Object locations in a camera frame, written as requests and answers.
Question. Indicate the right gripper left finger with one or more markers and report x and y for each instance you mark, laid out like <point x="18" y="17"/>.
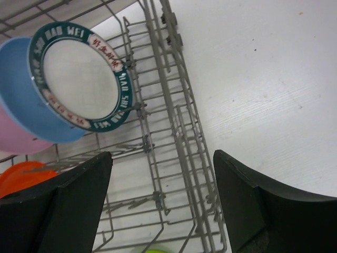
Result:
<point x="60" y="214"/>

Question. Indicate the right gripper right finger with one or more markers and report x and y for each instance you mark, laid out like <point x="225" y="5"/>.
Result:
<point x="265" y="215"/>

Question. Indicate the small green plate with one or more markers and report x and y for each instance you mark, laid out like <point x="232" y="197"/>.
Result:
<point x="156" y="248"/>

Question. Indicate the small orange plate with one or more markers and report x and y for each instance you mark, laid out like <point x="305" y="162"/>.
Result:
<point x="24" y="175"/>

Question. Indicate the pink plate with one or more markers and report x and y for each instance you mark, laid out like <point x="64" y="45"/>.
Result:
<point x="16" y="140"/>

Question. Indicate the blue plate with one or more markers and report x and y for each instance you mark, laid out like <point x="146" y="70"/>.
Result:
<point x="22" y="103"/>

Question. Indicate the white plate teal lettered rim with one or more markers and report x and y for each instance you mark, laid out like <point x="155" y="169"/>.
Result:
<point x="80" y="76"/>

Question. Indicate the grey wire dish rack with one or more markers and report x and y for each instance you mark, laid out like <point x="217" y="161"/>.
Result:
<point x="162" y="187"/>

